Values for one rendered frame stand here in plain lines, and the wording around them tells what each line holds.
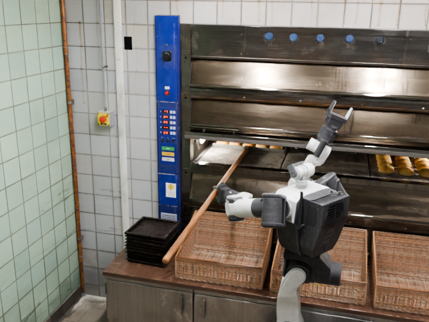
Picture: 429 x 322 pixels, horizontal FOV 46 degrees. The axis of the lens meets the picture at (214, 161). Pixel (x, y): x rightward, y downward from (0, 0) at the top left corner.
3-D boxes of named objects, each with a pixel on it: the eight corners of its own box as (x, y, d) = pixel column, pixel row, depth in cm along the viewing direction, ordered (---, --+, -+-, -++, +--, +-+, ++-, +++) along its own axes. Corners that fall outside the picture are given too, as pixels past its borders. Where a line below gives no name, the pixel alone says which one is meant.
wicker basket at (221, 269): (194, 244, 361) (194, 208, 353) (272, 254, 349) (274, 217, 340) (173, 278, 316) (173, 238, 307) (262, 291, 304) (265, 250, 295)
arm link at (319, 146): (334, 137, 267) (323, 155, 271) (316, 128, 268) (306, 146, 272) (334, 142, 256) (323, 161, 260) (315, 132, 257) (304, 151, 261)
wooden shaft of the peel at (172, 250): (168, 265, 213) (168, 259, 212) (161, 264, 214) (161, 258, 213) (247, 153, 371) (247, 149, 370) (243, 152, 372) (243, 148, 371)
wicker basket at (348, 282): (279, 255, 347) (281, 218, 339) (364, 266, 334) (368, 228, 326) (268, 292, 302) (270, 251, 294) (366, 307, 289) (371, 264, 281)
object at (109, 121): (101, 123, 355) (101, 109, 352) (115, 124, 352) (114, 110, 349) (96, 126, 348) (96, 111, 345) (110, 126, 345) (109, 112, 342)
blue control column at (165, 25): (220, 212, 563) (225, 11, 498) (234, 214, 559) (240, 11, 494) (159, 309, 384) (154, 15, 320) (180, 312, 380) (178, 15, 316)
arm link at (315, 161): (332, 145, 266) (322, 163, 275) (317, 137, 267) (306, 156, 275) (331, 152, 261) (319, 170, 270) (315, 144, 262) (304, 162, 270)
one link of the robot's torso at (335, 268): (339, 278, 256) (343, 246, 251) (339, 292, 244) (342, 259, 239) (285, 271, 262) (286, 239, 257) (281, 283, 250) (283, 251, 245)
